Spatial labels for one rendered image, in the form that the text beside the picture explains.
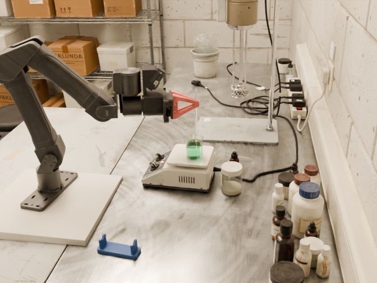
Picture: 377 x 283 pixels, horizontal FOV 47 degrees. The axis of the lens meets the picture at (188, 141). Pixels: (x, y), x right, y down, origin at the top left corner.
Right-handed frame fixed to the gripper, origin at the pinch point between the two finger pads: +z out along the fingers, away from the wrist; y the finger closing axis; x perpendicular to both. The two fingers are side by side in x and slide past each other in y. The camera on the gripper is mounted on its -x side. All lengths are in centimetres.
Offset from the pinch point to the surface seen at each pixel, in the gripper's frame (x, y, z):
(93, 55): 50, 236, -49
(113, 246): 24.6, -26.8, -23.2
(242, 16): -17.9, 26.6, 18.2
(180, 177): 20.2, -4.6, -4.6
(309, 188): 11.0, -28.3, 22.9
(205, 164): 15.9, -5.6, 2.0
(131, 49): 44, 229, -19
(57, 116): 27, 59, -49
